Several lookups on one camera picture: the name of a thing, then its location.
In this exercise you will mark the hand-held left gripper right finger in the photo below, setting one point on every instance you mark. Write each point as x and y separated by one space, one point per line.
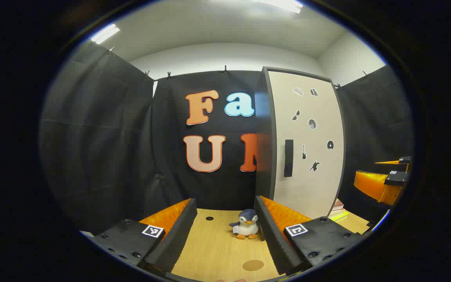
272 239

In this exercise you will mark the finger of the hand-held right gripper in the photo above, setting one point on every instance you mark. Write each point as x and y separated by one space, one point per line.
404 159
374 186

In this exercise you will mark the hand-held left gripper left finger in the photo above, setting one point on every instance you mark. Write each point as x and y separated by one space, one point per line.
178 235

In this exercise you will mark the white cabinet door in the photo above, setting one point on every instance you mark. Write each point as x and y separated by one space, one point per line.
315 188

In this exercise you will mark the grey cabinet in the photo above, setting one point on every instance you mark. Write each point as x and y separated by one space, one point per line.
262 180

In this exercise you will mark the penguin plush toy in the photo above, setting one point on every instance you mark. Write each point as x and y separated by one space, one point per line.
246 227

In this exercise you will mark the pink book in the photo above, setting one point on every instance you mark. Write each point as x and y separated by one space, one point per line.
338 204

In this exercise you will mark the black backdrop cloth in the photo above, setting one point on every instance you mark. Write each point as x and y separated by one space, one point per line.
104 137

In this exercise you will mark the row of black cloth clips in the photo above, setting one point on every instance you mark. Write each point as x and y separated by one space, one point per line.
225 70

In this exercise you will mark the long ceiling light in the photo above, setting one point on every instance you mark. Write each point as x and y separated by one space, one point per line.
105 34
280 4

